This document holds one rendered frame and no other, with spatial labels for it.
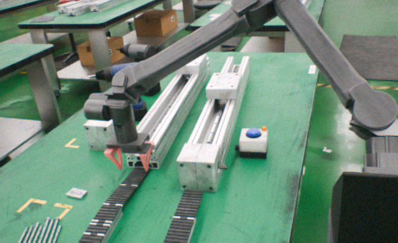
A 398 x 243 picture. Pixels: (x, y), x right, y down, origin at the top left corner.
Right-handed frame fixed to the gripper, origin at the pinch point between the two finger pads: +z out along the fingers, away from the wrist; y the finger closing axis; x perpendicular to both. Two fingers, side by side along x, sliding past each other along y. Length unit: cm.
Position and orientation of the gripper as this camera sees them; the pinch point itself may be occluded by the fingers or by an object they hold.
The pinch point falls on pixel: (133, 166)
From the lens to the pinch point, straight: 106.7
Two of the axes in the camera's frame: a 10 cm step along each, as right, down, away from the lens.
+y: -9.7, 0.0, 2.4
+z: 1.0, 9.0, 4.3
